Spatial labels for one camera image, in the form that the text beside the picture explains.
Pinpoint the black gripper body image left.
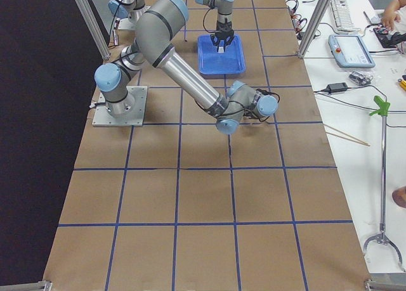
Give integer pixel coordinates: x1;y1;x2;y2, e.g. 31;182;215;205
211;18;234;44

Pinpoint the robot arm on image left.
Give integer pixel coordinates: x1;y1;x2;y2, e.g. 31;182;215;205
108;0;234;51

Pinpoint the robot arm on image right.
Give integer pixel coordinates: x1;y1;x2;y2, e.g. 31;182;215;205
95;0;278;134

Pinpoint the blue plastic tray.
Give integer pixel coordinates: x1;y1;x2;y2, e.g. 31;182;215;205
197;34;246;75

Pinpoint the person hand at desk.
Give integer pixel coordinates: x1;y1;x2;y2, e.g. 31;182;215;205
381;8;400;30

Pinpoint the white keyboard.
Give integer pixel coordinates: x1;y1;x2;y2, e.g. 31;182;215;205
330;0;356;32

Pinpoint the black power adapter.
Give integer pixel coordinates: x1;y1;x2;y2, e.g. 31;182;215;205
326;82;348;94

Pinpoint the teach pendant tablet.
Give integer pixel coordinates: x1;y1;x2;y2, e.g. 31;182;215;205
328;34;376;68

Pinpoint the wooden chopstick pair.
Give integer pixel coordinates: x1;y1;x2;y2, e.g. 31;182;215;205
324;124;370;146

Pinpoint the grey base plate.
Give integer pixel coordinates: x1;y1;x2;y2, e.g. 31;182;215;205
118;18;137;31
92;86;148;127

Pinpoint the aluminium frame post right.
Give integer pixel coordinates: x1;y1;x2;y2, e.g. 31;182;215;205
298;0;330;59

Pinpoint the aluminium frame post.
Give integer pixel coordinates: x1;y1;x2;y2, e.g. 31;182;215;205
298;0;330;59
75;0;110;61

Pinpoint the small black cable bundle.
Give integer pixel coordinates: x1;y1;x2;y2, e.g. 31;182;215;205
348;70;374;85

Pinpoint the green handled reacher grabber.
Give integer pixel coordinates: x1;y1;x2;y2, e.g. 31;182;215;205
362;95;405;272

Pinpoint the yellow handled tool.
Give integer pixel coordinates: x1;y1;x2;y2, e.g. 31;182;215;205
398;75;406;91

